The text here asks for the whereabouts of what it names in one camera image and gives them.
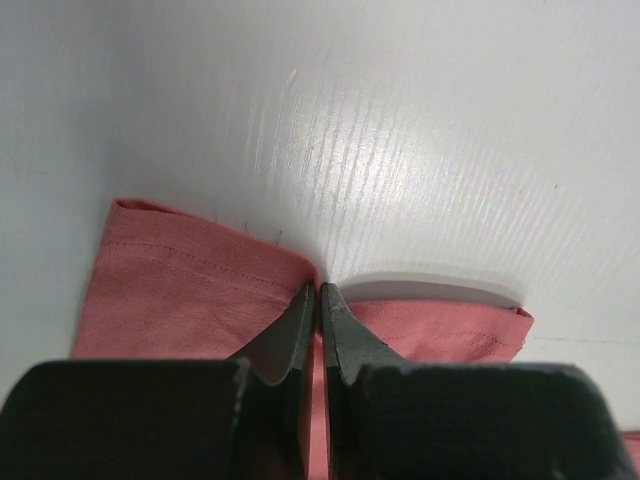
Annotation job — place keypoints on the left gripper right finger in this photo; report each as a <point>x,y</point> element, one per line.
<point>366,396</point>

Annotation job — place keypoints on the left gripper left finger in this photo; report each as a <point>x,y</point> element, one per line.
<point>272,415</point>

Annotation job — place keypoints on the pink red t shirt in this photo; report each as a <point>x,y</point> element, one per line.
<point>167,285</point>

